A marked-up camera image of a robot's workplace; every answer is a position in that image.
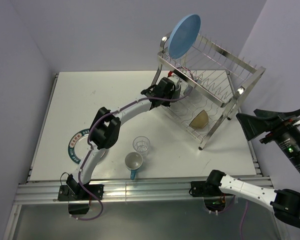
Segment blue plastic plate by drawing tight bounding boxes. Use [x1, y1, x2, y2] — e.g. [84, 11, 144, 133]
[168, 14, 201, 59]

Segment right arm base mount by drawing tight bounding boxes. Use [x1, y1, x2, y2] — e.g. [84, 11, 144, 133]
[188, 180, 236, 216]

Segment white plate green rim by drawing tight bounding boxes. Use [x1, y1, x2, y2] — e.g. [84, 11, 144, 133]
[67, 127, 108, 166]

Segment clear plastic glass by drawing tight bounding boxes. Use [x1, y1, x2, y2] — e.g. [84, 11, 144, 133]
[132, 136, 151, 156]

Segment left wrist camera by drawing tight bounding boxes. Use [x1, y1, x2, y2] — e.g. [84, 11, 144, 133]
[167, 71, 181, 86]

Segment teal mug white inside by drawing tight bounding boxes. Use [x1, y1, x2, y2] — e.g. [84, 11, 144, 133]
[125, 152, 143, 181]

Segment black bowl tan outside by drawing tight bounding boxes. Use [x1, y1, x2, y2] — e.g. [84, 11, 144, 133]
[189, 110, 209, 130]

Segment black mug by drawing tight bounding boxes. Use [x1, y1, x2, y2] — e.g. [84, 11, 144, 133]
[171, 83, 181, 102]

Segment stainless steel dish rack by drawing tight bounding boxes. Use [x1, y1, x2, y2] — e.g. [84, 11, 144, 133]
[152, 33, 266, 150]

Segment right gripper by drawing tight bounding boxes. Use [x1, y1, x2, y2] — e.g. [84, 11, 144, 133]
[233, 104, 300, 176]

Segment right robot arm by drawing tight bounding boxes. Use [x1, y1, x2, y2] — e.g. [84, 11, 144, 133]
[206, 109, 300, 229]

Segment aluminium mounting rail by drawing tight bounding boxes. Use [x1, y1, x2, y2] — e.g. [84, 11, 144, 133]
[13, 174, 275, 206]

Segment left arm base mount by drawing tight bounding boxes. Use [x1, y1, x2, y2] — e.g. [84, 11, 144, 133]
[57, 183, 104, 216]

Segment grey blue plastic cup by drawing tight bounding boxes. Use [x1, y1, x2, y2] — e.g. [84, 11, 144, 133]
[183, 77, 202, 96]

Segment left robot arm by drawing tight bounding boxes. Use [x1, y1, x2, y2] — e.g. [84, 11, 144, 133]
[66, 77, 181, 200]

